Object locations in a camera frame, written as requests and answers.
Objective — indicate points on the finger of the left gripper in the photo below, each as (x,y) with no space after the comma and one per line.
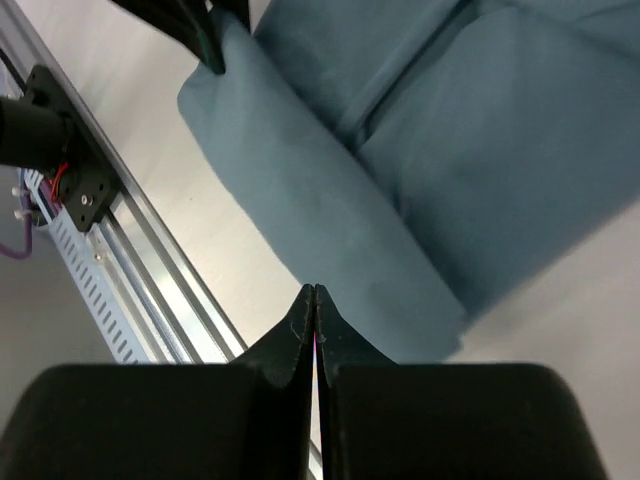
(187,22)
(220,30)

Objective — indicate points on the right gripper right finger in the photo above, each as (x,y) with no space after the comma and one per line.
(337,344)

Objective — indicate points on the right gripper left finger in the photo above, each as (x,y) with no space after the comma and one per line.
(278,426)

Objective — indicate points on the blue-grey t-shirt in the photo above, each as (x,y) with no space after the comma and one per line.
(422,159)

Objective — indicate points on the aluminium front rail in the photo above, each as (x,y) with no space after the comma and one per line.
(199,281)

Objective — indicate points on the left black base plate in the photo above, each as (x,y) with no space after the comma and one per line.
(84,180)

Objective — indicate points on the light blue cable duct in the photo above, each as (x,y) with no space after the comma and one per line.
(89,275)

